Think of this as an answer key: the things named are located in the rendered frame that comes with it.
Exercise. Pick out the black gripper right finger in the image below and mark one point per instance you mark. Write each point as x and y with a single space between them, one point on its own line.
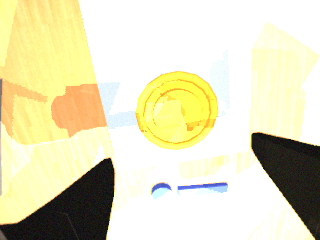
294 167

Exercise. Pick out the yellow plate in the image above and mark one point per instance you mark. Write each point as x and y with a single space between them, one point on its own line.
176 110

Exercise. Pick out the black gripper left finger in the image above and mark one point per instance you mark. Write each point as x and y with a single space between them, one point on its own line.
80 212

